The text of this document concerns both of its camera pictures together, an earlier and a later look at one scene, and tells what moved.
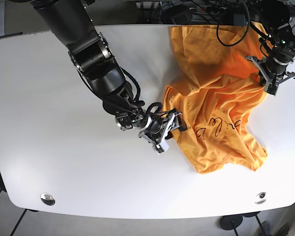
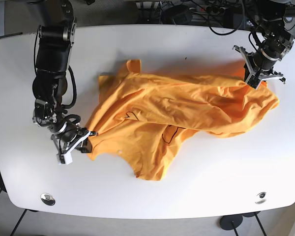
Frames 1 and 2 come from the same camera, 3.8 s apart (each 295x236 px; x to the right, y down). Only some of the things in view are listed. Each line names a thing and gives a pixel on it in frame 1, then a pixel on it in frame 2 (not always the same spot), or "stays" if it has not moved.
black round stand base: x=230 y=222 stays
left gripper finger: x=183 y=126 → x=85 y=146
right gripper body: x=272 y=69 → x=275 y=44
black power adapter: x=178 y=14 stays
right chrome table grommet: x=260 y=198 stays
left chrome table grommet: x=47 y=199 stays
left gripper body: x=155 y=123 → x=67 y=133
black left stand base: x=0 y=182 stays
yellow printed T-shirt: x=209 y=107 → x=151 y=118
